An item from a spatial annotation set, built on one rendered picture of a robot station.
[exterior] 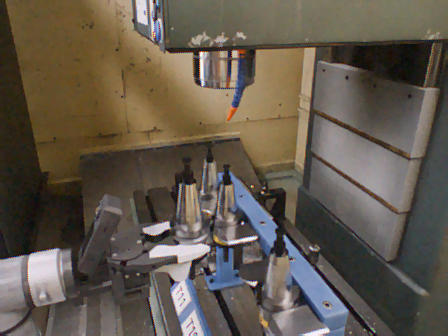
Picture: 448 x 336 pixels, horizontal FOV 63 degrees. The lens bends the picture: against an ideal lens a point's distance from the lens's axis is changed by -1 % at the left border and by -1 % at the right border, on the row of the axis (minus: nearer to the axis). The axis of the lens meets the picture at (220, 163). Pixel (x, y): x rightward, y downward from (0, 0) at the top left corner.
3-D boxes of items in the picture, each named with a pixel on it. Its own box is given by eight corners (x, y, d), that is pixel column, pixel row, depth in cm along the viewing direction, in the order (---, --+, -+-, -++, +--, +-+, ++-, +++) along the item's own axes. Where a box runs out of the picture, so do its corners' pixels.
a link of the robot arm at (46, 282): (32, 243, 55) (24, 279, 48) (64, 237, 56) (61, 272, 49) (43, 282, 58) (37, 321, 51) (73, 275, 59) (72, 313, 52)
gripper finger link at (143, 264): (178, 251, 57) (121, 255, 56) (177, 242, 56) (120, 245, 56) (178, 272, 53) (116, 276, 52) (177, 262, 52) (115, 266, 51)
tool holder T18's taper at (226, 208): (242, 215, 72) (242, 184, 69) (222, 222, 70) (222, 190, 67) (230, 205, 75) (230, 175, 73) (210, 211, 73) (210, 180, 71)
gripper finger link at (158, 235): (192, 240, 66) (144, 258, 62) (190, 212, 64) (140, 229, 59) (201, 249, 64) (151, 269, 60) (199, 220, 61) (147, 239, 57)
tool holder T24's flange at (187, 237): (215, 239, 57) (215, 225, 56) (178, 249, 55) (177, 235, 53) (200, 219, 62) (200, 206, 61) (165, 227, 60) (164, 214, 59)
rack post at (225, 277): (210, 292, 98) (208, 193, 86) (204, 279, 102) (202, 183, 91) (245, 284, 101) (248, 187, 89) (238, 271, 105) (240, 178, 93)
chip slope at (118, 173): (86, 278, 143) (76, 221, 133) (86, 198, 201) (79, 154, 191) (291, 236, 169) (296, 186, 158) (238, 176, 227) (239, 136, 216)
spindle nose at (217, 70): (267, 85, 93) (270, 35, 88) (211, 92, 86) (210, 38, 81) (234, 75, 105) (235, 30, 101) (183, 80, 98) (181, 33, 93)
